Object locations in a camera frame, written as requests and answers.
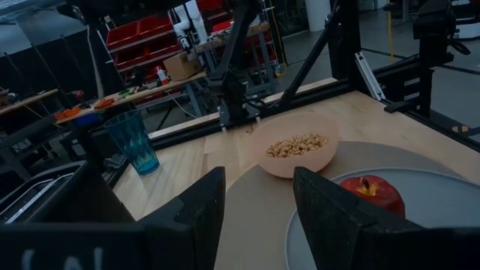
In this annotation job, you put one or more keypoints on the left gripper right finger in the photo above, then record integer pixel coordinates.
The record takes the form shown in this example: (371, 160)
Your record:
(326, 225)

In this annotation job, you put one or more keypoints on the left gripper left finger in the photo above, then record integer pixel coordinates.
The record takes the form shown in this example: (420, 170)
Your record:
(195, 236)

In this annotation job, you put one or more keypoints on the red apple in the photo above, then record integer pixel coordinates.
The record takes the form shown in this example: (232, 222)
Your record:
(378, 195)

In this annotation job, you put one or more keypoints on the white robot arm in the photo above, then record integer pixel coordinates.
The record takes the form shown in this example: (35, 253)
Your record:
(191, 22)

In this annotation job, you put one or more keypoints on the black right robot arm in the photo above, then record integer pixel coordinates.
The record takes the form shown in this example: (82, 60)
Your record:
(234, 93)

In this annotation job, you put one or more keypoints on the grey round woven placemat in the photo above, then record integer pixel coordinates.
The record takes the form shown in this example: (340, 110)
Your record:
(255, 217)

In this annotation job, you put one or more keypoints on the pink plastic bowl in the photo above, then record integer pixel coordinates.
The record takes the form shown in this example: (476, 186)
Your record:
(292, 165)

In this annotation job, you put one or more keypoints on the toasted oat cereal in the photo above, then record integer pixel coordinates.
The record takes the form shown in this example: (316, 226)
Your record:
(296, 145)

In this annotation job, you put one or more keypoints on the grey round plate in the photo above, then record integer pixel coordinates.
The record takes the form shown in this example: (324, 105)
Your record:
(442, 202)

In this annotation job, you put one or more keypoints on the black toaster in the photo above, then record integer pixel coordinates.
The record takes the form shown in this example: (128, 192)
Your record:
(56, 187)

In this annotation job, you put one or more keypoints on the wooden workbench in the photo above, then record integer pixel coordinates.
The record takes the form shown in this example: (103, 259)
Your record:
(150, 92)

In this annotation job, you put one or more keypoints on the brown cardboard box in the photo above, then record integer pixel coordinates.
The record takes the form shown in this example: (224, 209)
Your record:
(182, 66)

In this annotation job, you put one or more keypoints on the red storage bin shelf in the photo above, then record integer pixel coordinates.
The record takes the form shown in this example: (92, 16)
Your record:
(142, 41)

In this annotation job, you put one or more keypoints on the white pillar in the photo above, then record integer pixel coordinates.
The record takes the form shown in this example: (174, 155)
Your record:
(318, 15)

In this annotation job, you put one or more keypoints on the black aluminium rig frame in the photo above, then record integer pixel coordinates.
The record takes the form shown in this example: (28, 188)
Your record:
(397, 80)

